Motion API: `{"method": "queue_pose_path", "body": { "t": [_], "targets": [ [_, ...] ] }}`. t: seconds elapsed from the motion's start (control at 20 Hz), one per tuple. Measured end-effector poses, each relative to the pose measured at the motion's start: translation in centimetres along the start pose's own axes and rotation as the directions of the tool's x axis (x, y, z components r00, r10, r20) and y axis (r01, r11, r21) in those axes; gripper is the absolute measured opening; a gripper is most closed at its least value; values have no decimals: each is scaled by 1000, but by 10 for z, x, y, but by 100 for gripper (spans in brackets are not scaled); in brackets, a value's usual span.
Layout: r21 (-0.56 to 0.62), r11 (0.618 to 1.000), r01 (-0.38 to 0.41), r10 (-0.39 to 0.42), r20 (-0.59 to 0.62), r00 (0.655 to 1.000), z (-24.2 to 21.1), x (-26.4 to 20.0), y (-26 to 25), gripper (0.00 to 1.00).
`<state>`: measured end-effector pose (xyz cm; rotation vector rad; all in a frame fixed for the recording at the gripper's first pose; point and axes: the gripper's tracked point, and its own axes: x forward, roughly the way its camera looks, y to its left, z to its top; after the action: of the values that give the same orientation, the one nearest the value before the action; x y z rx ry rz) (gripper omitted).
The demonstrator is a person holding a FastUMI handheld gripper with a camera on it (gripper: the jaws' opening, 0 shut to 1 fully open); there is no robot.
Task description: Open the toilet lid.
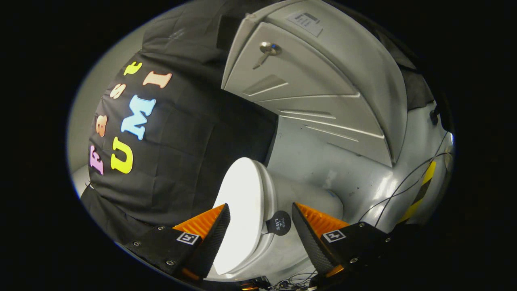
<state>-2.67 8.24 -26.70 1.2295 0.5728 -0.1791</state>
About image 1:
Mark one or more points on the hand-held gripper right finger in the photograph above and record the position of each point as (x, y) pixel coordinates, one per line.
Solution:
(311, 246)

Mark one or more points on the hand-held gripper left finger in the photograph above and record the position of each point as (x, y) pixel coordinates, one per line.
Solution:
(212, 242)

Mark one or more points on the black round lid pull tab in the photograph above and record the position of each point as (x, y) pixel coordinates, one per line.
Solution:
(279, 223)

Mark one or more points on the white ceramic toilet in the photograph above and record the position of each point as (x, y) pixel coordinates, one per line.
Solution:
(299, 198)

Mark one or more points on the black backdrop cloth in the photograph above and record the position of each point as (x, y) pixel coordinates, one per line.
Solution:
(181, 161)

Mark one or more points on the yellow black hazard tape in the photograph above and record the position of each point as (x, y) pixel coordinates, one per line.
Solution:
(420, 192)

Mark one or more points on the white metal cabinet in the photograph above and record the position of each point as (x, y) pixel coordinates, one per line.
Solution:
(307, 81)

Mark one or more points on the metal cabinet key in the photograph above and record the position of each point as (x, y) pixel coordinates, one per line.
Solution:
(270, 49)

